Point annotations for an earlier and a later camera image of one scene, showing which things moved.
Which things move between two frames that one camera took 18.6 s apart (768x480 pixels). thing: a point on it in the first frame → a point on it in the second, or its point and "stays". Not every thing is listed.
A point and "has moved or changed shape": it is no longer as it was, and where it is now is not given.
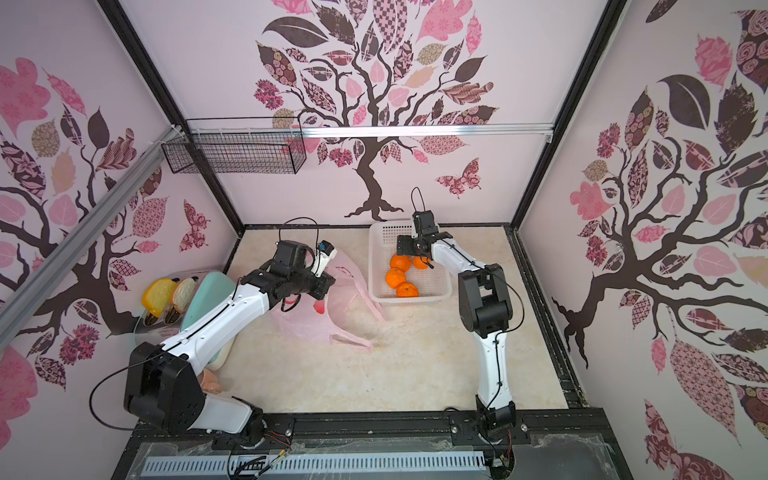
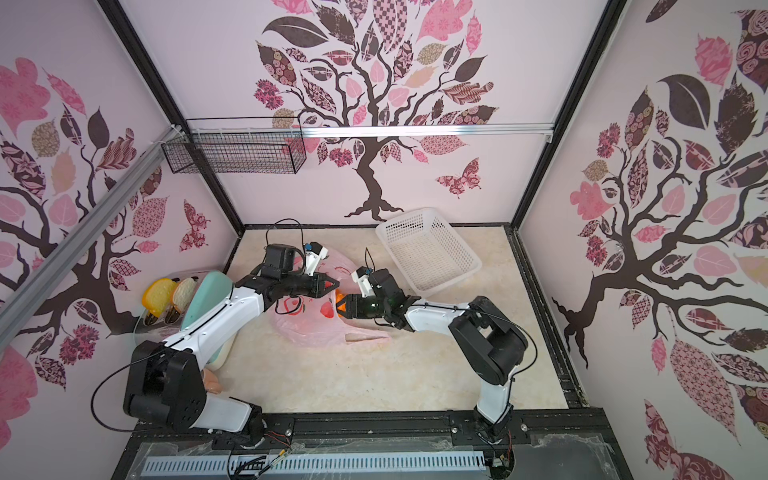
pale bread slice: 184,293 stays
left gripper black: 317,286 stays
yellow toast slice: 158,296 stays
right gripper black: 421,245 → 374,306
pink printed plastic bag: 346,315 has moved or changed shape
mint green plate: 214,290 stays
